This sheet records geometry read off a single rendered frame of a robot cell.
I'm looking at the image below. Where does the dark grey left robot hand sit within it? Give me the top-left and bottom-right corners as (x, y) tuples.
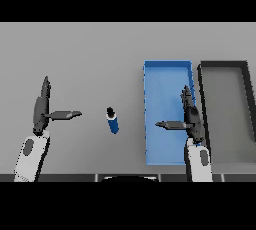
(32, 75), (83, 137)

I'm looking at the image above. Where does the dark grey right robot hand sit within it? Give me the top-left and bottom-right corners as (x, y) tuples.
(154, 85), (205, 144)

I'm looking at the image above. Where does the dark grey bin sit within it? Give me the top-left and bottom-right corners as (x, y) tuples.
(197, 60), (256, 165)

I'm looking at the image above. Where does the blue pipe with dark end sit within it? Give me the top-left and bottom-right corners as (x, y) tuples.
(105, 106), (120, 135)

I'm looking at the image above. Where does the blue bin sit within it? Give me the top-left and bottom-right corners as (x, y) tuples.
(143, 59), (197, 167)

